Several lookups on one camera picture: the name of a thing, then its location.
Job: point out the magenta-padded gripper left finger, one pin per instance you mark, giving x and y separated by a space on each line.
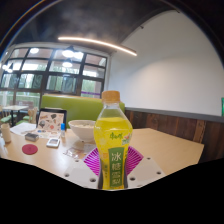
80 173

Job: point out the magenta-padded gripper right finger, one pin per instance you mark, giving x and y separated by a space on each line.
146 171

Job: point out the yellow drink bottle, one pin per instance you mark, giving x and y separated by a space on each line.
112 140

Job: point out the clear plastic wrapper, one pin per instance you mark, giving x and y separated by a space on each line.
76 150

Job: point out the small white device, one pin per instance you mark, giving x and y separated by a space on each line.
53 142

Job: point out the white bowl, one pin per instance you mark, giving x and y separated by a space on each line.
81 130

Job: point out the small blue-capped bottle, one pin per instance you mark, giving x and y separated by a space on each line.
62 130

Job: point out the printed sticker sheet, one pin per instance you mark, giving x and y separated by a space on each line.
46 134

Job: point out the flat round red coaster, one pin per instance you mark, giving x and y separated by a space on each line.
30 149

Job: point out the small dark box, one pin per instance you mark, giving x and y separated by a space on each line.
31 137

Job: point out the black tablet with picture screen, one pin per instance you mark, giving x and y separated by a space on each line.
50 120

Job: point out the green booth bench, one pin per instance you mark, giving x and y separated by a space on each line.
76 108

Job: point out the white paper sheet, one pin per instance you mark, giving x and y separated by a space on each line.
21 128

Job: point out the wooden chairs with green seats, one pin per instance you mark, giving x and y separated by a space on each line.
6 118

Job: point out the wooden dining table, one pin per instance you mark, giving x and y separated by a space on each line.
15 107

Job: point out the curved linear ceiling light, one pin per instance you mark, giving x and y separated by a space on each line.
96 42

